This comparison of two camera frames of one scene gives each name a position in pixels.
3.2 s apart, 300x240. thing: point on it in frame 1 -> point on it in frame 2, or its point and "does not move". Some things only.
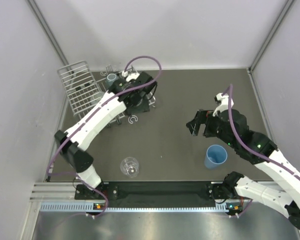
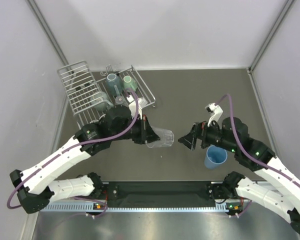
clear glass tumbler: [129, 166] -> [166, 137]
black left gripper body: [141, 107] -> [142, 128]
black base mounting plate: [159, 193] does not move
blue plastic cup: [215, 154] does not move
